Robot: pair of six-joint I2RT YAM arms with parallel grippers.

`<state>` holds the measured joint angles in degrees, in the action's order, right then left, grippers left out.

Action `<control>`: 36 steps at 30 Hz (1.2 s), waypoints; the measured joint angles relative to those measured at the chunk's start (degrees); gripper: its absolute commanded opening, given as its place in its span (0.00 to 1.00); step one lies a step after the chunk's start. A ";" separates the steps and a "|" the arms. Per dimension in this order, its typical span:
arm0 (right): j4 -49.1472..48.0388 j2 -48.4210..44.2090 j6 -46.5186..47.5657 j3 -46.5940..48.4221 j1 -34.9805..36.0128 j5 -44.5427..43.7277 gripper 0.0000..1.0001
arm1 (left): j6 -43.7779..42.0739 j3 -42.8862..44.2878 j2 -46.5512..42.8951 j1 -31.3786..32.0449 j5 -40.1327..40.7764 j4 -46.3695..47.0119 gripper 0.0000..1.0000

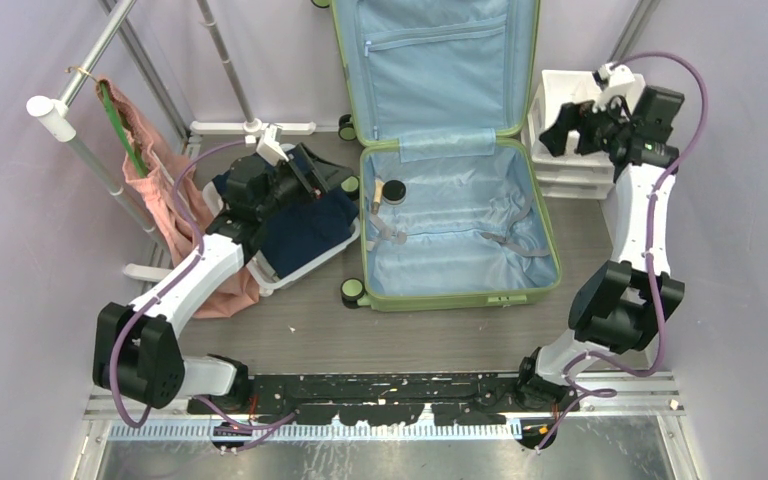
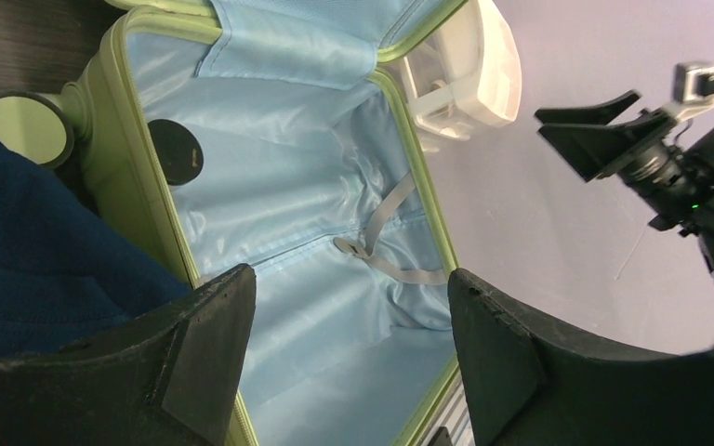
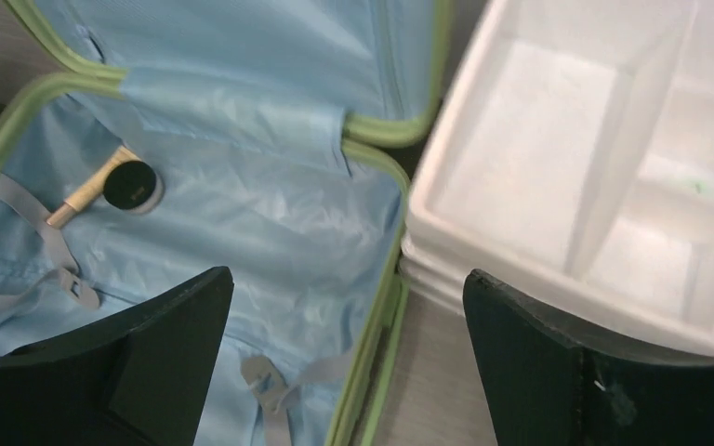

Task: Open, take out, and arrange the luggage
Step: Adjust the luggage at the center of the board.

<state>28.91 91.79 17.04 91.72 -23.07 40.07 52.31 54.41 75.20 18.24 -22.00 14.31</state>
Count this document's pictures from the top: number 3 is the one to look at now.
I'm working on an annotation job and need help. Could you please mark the black round jar lid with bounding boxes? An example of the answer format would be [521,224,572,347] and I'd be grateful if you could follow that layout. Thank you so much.
[102,160,165,214]

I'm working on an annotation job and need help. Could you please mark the green ribbed hard-shell suitcase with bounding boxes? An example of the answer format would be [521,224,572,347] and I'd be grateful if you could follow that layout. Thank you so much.
[0,1,452,445]

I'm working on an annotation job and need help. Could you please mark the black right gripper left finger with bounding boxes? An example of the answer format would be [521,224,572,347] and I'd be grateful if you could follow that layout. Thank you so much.
[0,267,234,445]

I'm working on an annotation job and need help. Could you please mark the white plastic drawer organizer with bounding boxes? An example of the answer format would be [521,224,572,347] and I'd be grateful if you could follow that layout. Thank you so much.
[401,0,714,356]

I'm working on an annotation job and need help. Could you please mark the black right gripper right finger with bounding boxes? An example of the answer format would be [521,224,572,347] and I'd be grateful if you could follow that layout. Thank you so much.
[462,269,714,445]

